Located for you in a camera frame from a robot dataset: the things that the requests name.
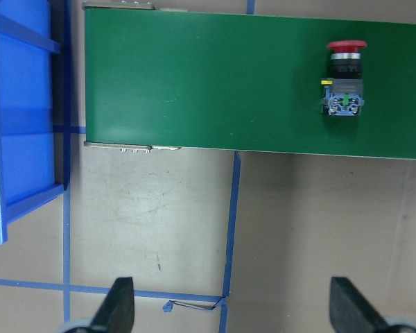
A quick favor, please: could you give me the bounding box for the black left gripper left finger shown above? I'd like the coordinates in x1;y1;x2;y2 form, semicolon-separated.
88;277;135;333

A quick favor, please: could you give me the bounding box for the green conveyor belt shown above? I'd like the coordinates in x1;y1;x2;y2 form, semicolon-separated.
84;5;416;159

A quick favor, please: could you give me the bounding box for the red push button switch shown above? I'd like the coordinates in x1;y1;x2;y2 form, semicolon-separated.
320;40;367;117

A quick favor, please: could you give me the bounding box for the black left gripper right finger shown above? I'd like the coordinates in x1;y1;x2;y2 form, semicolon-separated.
329;277;390;333

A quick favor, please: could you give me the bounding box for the blue left plastic bin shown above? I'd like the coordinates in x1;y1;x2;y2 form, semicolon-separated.
0;1;63;245

